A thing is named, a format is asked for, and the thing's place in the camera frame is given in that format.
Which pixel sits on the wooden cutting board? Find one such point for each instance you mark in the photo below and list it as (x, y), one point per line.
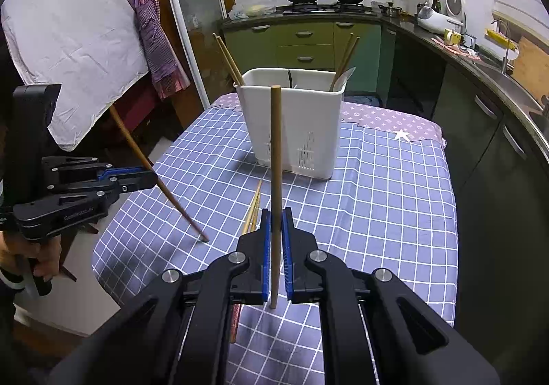
(531, 69)

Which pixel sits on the steel sink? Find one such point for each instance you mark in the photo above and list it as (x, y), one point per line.
(536, 111)

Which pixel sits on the yellow dish rack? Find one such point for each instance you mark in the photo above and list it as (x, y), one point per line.
(501, 40)

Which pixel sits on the white plastic utensil holder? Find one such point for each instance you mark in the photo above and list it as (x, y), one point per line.
(311, 117)

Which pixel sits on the green kitchen cabinets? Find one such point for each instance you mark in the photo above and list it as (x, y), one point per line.
(497, 160)

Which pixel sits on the clear plastic spoon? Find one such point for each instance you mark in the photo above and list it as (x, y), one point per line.
(341, 82)

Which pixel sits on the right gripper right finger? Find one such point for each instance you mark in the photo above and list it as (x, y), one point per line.
(315, 276)

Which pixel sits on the brown wooden chopstick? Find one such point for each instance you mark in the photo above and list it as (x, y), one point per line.
(162, 186)
(357, 38)

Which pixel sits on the person left hand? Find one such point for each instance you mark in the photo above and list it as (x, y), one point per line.
(15, 247)

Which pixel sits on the white rice cooker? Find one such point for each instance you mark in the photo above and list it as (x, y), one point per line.
(437, 23)

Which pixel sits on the white hanging sheet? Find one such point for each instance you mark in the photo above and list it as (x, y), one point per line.
(91, 48)

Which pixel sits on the small steel pot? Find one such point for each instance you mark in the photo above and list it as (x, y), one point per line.
(390, 10)

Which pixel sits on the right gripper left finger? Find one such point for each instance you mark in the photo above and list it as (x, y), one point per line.
(240, 277)

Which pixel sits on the dark wooden chopstick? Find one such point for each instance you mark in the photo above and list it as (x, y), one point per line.
(237, 307)
(231, 62)
(255, 212)
(214, 35)

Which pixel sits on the purple checkered apron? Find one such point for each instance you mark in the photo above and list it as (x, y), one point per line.
(167, 73)

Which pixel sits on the steel kitchen faucet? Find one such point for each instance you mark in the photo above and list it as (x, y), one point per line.
(498, 30)

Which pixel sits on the light wooden chopstick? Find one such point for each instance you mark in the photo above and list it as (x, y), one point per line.
(276, 188)
(344, 60)

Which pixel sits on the blue checkered tablecloth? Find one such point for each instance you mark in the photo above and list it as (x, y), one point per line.
(389, 203)

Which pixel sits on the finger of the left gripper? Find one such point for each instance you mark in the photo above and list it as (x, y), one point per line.
(146, 180)
(120, 173)

